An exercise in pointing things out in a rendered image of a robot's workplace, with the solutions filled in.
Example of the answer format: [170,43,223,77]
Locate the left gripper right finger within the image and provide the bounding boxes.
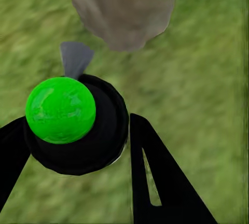
[129,113,217,224]

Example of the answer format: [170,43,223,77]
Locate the pesticide atomizer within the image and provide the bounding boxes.
[23,41,130,176]

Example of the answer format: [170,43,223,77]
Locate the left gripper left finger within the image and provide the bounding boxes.
[0,117,31,212]

